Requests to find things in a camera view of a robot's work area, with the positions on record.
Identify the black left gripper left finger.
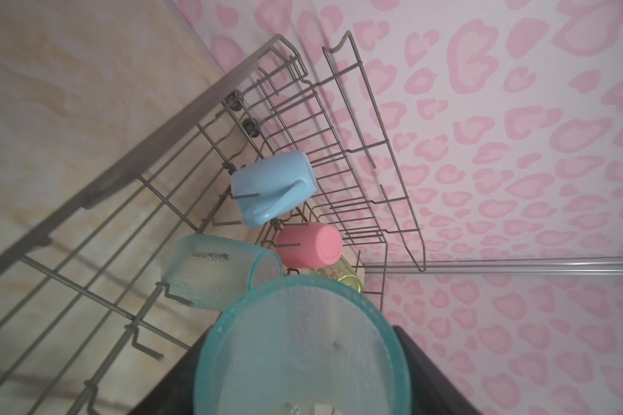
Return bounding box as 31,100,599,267
129,327,213,415

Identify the teal translucent cup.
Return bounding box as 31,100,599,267
161,233,283,311
193,275,412,414

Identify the grey wire dish rack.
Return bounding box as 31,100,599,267
0,30,427,414

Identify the white blue ceramic mug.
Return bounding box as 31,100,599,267
231,150,318,228

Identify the yellow-green translucent cup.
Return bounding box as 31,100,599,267
310,257,363,293

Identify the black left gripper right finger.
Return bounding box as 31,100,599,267
393,326,481,415

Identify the pink plastic cup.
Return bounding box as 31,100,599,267
274,222,344,269

